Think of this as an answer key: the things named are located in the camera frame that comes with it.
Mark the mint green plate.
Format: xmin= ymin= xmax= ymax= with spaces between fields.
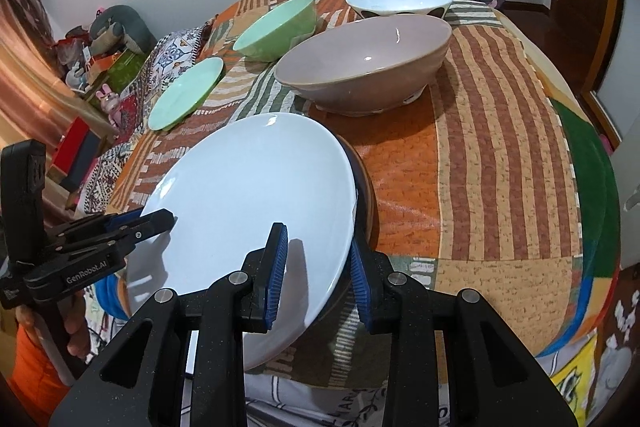
xmin=148 ymin=57 xmax=224 ymax=131

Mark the orange striped patchwork blanket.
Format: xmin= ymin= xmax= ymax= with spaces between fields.
xmin=108 ymin=0 xmax=620 ymax=381

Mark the red box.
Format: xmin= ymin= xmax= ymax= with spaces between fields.
xmin=47 ymin=117 xmax=102 ymax=192

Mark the patterned geometric quilt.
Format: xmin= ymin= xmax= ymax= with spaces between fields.
xmin=75 ymin=22 xmax=212 ymax=217

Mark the orange curtain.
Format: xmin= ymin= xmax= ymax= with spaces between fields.
xmin=1 ymin=0 xmax=114 ymax=153

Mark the white wardrobe with hearts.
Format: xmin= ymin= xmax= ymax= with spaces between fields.
xmin=597 ymin=0 xmax=640 ymax=139

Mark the pink rabbit toy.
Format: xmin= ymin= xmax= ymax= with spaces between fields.
xmin=94 ymin=83 xmax=119 ymax=115

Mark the white plate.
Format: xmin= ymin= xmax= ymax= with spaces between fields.
xmin=126 ymin=113 xmax=357 ymax=369

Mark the left hand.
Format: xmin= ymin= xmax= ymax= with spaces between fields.
xmin=15 ymin=291 xmax=90 ymax=360

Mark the grey plush toy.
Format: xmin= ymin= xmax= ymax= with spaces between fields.
xmin=89 ymin=4 xmax=157 ymax=56

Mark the pink bowl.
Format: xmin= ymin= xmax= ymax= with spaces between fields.
xmin=274 ymin=14 xmax=452 ymax=117

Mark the mint green bowl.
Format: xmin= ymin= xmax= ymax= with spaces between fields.
xmin=233 ymin=0 xmax=318 ymax=63

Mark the green storage box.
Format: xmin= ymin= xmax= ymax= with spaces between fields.
xmin=87 ymin=50 xmax=146 ymax=93

